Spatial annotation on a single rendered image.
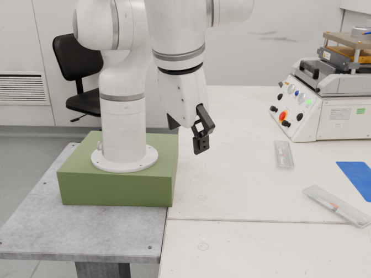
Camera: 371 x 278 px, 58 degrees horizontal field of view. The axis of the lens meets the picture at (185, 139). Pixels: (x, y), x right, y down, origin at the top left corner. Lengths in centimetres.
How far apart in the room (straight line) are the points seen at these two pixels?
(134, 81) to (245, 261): 50
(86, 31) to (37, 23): 223
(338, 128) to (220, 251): 75
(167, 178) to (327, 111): 69
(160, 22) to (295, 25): 241
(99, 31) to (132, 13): 9
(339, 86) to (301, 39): 160
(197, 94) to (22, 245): 57
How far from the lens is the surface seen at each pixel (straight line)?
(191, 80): 52
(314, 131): 133
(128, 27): 83
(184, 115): 54
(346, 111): 135
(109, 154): 93
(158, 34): 50
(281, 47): 286
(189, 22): 49
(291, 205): 98
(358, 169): 123
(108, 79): 86
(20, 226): 96
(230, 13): 49
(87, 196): 95
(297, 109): 138
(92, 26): 82
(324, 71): 144
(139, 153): 93
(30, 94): 323
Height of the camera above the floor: 131
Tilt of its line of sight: 26 degrees down
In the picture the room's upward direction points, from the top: straight up
